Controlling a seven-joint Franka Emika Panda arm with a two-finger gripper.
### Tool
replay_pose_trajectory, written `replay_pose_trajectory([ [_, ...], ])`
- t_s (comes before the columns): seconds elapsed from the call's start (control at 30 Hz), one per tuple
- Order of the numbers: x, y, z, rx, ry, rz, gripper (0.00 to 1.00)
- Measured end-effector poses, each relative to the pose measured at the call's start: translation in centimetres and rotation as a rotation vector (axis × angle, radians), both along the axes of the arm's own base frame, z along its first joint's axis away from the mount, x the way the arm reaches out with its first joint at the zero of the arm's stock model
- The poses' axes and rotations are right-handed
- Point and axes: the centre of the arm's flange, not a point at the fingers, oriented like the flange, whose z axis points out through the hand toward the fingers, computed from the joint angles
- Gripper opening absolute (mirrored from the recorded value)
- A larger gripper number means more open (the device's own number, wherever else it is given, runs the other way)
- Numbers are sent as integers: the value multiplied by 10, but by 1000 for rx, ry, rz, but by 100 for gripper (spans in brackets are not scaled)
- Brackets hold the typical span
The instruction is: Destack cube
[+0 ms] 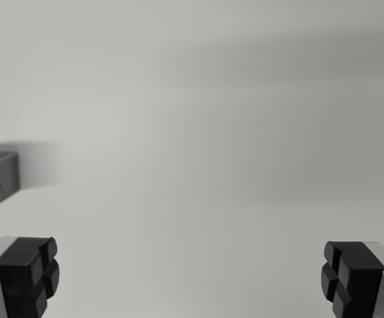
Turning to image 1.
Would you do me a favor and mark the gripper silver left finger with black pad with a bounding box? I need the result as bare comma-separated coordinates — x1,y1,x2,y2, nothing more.
0,235,60,318

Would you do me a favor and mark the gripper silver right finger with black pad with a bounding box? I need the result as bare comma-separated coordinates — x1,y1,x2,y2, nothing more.
320,240,384,318

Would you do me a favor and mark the grey soft embossed cube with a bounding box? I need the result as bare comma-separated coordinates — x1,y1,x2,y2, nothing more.
0,149,21,203

